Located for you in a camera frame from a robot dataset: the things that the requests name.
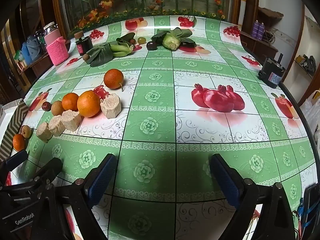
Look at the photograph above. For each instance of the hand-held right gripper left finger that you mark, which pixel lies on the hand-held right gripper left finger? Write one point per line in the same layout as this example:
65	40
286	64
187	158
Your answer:
100	180

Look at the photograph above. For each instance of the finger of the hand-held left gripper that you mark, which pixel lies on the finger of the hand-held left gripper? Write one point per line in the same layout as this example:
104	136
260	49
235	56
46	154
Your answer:
47	168
15	158

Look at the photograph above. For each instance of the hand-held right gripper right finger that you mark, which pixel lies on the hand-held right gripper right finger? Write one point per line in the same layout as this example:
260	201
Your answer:
227	181

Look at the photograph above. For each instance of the small tangerine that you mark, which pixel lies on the small tangerine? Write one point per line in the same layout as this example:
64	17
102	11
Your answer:
18	142

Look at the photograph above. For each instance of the brown longan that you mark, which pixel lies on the brown longan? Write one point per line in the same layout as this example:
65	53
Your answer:
86	57
56	107
26	131

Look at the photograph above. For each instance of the sugar cane piece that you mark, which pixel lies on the sugar cane piece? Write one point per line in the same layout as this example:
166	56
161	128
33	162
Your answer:
44	132
110	105
56	125
70	119

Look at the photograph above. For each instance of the white tray with striped rim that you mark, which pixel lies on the white tray with striped rim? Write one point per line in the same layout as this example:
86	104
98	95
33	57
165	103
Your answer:
15	120

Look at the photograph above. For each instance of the medium orange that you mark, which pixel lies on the medium orange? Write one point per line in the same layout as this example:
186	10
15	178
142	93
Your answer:
70	101

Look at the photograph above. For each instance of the small dark red date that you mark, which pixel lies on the small dark red date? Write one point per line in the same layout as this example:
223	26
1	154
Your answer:
45	105

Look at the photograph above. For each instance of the green patterned tablecloth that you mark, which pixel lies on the green patterned tablecloth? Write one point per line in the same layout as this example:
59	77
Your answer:
155	120

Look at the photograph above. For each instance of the orange with short stem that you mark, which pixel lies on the orange with short stem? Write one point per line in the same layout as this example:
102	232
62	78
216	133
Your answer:
113	78

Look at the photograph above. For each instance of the green packet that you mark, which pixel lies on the green packet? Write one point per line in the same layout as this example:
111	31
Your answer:
18	56

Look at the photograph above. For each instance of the blue thermos jug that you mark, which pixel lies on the blue thermos jug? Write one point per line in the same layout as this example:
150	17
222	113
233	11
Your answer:
26	53

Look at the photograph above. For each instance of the grey thermos jug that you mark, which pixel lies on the grey thermos jug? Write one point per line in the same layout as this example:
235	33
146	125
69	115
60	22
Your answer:
35	45

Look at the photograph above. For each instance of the black electric motor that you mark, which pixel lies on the black electric motor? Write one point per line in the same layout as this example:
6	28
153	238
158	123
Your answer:
271	73

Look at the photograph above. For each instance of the glass jar with pink sleeve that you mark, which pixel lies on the glass jar with pink sleeve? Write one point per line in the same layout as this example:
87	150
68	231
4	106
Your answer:
57	48

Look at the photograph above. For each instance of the bok choy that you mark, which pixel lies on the bok choy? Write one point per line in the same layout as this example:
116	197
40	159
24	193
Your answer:
172	40
100	53

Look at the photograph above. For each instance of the dark jar with cork lid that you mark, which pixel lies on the dark jar with cork lid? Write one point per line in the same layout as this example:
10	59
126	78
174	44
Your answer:
83	46

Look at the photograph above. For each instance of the wooden side table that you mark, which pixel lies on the wooden side table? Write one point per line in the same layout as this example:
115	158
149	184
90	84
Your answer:
262	45

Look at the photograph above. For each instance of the small red fruit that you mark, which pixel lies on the small red fruit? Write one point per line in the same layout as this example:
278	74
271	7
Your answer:
132	40

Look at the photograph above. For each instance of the dark purple plum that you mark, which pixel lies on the dark purple plum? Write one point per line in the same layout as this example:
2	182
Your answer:
151	45

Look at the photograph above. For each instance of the dark tool on shelf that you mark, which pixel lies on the dark tool on shelf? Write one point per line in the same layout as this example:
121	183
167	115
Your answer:
308	62

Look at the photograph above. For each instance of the green grape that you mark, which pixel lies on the green grape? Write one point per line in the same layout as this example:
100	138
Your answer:
141	40

